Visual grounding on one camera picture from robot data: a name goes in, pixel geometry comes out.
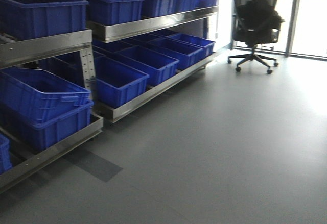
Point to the far steel shelf rack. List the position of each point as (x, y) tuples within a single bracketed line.
[(117, 32)]

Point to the steel shelf rack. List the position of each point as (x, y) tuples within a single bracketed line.
[(26, 160), (117, 32)]

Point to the near steel shelf rack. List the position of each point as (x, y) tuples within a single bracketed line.
[(26, 160)]

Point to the blue crate near upper shelf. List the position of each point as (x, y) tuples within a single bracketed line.
[(29, 19)]

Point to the blue crate far lower front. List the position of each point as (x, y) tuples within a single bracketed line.
[(118, 83)]

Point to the blue crate far upper middle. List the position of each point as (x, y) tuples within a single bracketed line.
[(157, 8)]

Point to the blue crate far upper left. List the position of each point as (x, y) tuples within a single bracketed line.
[(111, 12)]

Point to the black mesh office chair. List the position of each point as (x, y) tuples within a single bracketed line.
[(256, 22)]

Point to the tilted blue crate stacked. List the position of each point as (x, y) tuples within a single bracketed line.
[(39, 95)]

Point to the blue crate lower near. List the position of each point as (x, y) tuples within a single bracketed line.
[(44, 135)]

